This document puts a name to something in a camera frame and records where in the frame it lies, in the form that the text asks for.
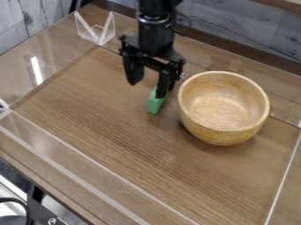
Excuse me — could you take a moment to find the green rectangular stick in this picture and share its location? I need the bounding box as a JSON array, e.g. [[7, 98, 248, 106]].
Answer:
[[147, 88, 169, 114]]

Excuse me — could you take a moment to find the clear acrylic barrier frame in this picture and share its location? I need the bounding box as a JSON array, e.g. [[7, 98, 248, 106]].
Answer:
[[0, 18, 301, 225]]

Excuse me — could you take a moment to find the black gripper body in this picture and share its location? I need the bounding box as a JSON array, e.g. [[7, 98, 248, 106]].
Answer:
[[118, 16, 186, 82]]

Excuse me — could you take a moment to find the black metal table leg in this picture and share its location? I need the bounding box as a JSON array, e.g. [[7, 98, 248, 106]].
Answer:
[[27, 185, 67, 225]]

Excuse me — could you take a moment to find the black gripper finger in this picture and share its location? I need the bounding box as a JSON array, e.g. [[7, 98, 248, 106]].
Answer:
[[122, 55, 145, 85], [157, 69, 176, 98]]

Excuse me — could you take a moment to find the light wooden bowl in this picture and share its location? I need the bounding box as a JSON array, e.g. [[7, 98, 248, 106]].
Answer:
[[178, 71, 270, 146]]

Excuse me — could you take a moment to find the clear acrylic corner bracket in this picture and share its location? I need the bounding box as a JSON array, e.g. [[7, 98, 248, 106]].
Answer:
[[74, 11, 115, 46]]

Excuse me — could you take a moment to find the black cable near floor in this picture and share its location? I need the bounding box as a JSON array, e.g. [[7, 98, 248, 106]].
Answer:
[[0, 196, 36, 225]]

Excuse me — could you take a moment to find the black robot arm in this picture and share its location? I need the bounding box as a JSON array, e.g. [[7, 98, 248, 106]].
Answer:
[[119, 0, 186, 98]]

